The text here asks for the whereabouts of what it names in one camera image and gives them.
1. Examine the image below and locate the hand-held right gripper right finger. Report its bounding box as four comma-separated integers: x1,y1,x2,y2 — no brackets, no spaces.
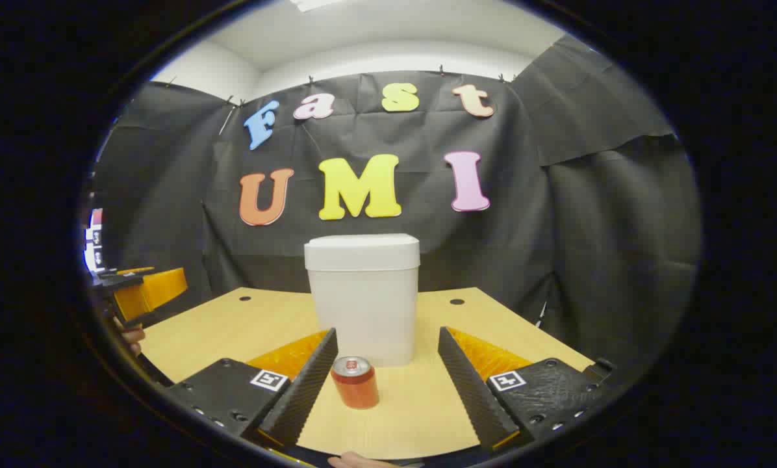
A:
437,325,617,454

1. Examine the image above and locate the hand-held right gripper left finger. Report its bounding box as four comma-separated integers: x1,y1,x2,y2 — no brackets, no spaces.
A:
161,327,339,449

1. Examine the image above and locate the red pop can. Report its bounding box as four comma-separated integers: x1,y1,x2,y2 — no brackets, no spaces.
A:
331,356,380,410

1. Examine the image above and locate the white desktop garbage bin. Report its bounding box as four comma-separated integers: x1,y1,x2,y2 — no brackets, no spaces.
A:
304,233,422,368

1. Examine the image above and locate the wooden desktop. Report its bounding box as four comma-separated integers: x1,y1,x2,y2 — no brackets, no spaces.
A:
140,286,596,461

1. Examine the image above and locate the computer monitor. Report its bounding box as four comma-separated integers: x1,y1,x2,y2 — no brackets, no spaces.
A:
82,207,105,272

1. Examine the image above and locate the black backdrop cloth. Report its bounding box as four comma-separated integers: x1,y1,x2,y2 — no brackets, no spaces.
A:
93,34,702,391

